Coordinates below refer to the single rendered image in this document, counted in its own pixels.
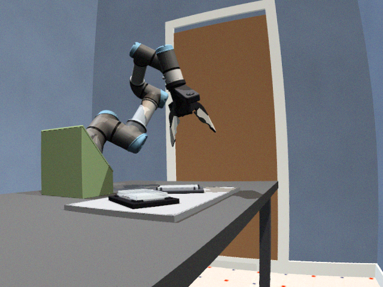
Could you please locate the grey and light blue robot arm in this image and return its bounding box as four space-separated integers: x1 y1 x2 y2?
86 42 200 154

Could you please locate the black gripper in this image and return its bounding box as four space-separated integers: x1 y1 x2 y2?
165 80 216 147

